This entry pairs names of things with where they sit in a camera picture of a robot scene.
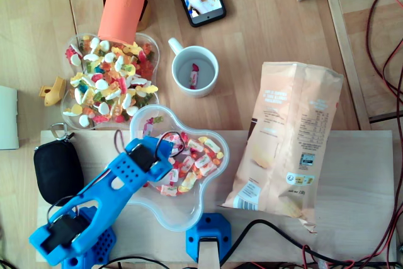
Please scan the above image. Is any clear Haribo candy tub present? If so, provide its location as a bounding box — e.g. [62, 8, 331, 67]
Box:
[127, 104, 230, 232]

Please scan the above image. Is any pink white wrapped candy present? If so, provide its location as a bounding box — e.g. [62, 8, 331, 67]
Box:
[142, 119, 154, 139]

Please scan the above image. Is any yellow white wrapped candy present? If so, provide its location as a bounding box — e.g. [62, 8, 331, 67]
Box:
[197, 136, 222, 154]

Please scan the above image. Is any red white wrapped candy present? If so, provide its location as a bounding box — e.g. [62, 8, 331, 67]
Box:
[188, 63, 202, 90]

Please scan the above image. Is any white ceramic mug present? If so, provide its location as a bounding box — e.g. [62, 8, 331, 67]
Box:
[167, 37, 220, 98]

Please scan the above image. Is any metal keyring clip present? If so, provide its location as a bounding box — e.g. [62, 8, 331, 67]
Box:
[50, 122, 75, 140]

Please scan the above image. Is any black zip pouch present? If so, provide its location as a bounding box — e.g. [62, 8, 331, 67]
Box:
[33, 138, 85, 207]

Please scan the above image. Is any clear plastic gummy tray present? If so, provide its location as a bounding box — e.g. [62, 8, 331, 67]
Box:
[60, 31, 161, 130]

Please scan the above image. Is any orange crisps bag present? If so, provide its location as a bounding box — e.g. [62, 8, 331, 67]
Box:
[220, 61, 344, 234]

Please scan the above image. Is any yellow plastic part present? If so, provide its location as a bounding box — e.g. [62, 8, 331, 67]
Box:
[38, 76, 67, 107]

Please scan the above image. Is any orange cylinder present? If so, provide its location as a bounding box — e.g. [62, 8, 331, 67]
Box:
[97, 0, 151, 45]

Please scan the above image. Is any white flat box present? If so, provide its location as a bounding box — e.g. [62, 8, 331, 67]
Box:
[0, 85, 20, 151]

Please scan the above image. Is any light wooden base board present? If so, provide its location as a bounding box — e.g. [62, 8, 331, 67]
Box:
[36, 129, 396, 263]

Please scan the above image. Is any blue post clamp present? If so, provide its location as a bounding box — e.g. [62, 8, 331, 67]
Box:
[185, 212, 232, 263]

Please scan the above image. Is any wooden post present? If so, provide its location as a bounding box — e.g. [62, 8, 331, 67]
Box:
[197, 237, 221, 269]

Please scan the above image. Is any thick black cable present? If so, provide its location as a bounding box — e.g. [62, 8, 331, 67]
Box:
[220, 218, 403, 268]

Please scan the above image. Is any wooden frame strip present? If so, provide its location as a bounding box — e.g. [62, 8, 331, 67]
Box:
[326, 0, 372, 131]

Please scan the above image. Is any red black braided cable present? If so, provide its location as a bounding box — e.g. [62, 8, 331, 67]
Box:
[365, 0, 403, 134]

